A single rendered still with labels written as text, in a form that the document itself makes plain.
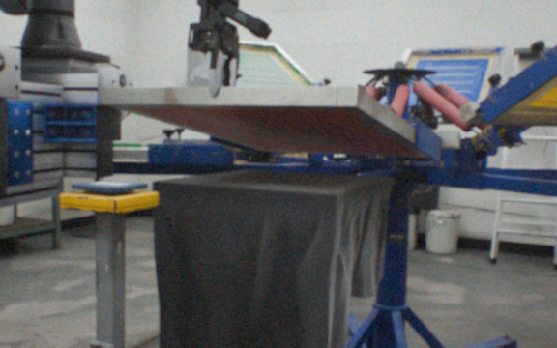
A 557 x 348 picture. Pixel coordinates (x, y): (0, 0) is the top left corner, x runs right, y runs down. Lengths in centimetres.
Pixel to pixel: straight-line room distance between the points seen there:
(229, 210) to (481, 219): 468
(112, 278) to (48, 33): 71
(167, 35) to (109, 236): 604
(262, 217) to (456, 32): 477
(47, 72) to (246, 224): 64
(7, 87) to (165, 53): 597
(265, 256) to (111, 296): 34
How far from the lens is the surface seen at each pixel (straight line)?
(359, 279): 155
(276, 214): 132
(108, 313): 123
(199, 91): 131
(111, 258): 120
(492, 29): 593
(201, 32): 133
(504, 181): 228
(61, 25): 169
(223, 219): 138
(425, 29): 603
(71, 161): 163
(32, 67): 169
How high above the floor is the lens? 109
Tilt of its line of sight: 4 degrees down
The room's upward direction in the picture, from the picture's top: 1 degrees clockwise
